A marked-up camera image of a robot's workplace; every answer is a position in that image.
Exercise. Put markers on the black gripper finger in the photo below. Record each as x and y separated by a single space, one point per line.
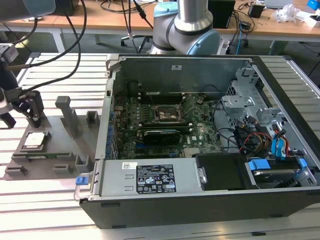
9 121
35 110

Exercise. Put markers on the silver CPU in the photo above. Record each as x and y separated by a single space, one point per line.
33 139

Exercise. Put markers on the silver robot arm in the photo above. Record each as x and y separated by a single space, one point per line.
192 20

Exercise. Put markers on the CPU socket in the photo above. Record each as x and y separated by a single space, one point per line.
166 113

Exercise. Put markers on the copper coloured tube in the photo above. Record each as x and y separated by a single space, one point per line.
15 67

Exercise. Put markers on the green RAM stick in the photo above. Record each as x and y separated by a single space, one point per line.
50 155

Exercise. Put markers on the grey parts rack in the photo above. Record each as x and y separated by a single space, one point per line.
62 150

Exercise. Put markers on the blue plastic latch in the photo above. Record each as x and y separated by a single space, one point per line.
80 181

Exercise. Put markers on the black monitor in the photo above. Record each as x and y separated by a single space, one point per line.
65 7

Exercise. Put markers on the wooden desk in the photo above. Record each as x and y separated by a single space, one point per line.
275 27
100 25

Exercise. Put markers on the grey power supply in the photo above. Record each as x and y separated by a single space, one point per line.
115 180

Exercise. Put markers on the blue expansion slot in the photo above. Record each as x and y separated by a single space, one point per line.
140 145

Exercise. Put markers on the thin metal locking lever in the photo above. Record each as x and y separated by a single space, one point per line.
150 98

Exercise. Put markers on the office chair base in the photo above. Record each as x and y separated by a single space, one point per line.
136 37

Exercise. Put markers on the black graphics card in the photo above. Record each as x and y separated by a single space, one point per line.
161 137

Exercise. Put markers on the black PC case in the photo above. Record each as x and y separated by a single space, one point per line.
150 212

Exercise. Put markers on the silver chipset heatsink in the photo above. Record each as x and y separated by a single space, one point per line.
191 152

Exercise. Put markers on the silver coin battery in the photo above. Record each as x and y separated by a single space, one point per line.
200 100

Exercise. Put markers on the green motherboard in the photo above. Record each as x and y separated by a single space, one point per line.
200 140

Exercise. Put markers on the black plastic shroud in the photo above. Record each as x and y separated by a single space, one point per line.
220 172

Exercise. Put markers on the white power strip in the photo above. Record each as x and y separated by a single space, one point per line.
225 47

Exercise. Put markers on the silver metal drive cage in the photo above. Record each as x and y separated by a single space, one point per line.
237 102

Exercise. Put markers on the small black adapter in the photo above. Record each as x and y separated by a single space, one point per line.
245 25

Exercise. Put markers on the blue disk carrier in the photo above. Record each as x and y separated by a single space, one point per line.
260 165

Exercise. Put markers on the small black box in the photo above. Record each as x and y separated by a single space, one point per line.
256 10

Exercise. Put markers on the hard disk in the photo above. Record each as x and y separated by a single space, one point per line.
272 175

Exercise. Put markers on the silver laptop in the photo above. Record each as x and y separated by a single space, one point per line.
277 2

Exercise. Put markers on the clear plastic bag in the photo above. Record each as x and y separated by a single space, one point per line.
287 13

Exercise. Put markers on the small white box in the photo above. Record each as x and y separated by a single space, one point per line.
315 21

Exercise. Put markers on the blue box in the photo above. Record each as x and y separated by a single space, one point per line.
314 4

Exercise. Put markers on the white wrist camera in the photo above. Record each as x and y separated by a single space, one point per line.
8 53
5 105

